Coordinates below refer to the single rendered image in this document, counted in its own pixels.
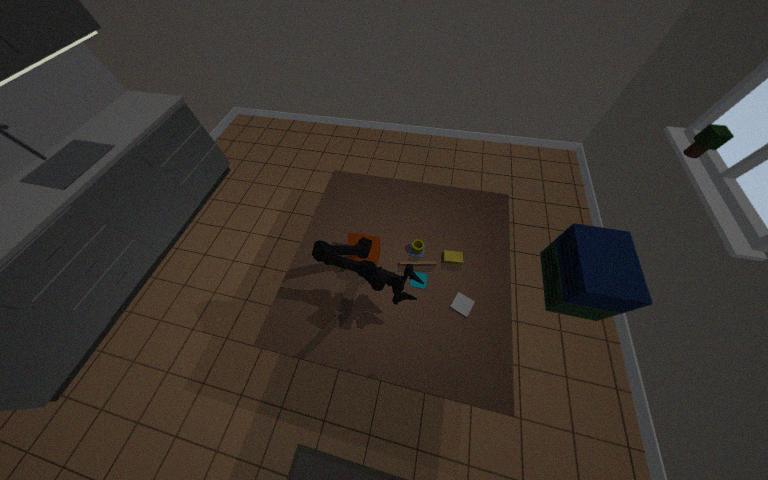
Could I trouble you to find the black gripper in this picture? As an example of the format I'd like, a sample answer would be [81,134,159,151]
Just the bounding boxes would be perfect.
[386,264,424,305]

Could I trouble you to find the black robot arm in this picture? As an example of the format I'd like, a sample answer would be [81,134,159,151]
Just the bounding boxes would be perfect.
[312,237,404,295]

